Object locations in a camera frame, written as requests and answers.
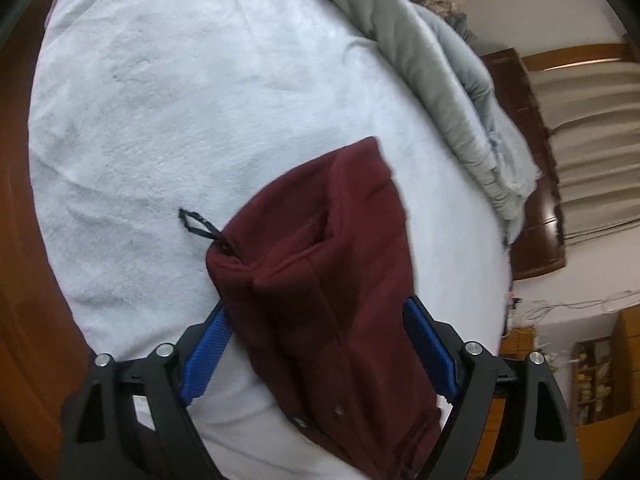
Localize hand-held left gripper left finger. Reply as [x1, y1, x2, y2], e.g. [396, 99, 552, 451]
[57, 301, 232, 480]

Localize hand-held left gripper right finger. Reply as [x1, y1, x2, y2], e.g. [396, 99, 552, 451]
[401, 295, 584, 480]

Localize maroon pants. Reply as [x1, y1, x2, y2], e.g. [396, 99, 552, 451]
[178, 135, 452, 480]

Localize dark wooden headboard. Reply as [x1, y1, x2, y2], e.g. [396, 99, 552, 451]
[481, 48, 569, 282]

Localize bed with light blue sheet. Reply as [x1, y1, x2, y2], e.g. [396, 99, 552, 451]
[27, 0, 516, 480]

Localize beige curtain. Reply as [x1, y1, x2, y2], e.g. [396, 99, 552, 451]
[529, 61, 640, 247]

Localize grey-blue quilt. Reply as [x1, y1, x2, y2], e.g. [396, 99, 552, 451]
[292, 0, 544, 242]

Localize dark grey cloth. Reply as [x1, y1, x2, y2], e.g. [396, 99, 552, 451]
[447, 12, 476, 43]

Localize camouflage patterned cloth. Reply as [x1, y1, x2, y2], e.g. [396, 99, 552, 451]
[411, 0, 463, 21]

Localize white wall cables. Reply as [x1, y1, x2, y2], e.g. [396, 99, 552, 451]
[519, 294, 640, 322]

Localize wooden wall shelf with trinkets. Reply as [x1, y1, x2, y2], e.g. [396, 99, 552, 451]
[571, 336, 617, 422]

